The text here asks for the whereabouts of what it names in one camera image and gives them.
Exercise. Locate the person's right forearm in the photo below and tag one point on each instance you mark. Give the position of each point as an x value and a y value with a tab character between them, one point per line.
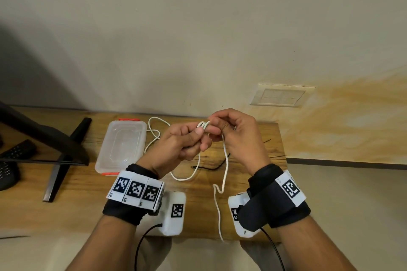
314	248

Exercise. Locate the transparent plastic box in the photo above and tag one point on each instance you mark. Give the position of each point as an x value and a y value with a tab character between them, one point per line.
122	147

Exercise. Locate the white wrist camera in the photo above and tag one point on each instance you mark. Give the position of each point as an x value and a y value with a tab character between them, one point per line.
173	220
235	226

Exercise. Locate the black remote control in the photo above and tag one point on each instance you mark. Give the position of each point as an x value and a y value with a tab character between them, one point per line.
8	177

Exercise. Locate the person's left forearm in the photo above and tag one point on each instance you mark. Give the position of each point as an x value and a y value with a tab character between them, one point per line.
101	245

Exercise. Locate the black television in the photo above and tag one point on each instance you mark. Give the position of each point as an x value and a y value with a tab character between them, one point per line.
47	140

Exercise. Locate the person's left hand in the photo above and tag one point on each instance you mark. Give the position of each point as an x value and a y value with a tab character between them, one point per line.
171	150

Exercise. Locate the person's right hand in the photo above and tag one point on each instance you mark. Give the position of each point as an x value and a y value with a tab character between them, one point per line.
245	140

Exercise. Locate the beige wall plate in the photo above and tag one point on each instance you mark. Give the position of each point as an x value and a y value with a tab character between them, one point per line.
281	96

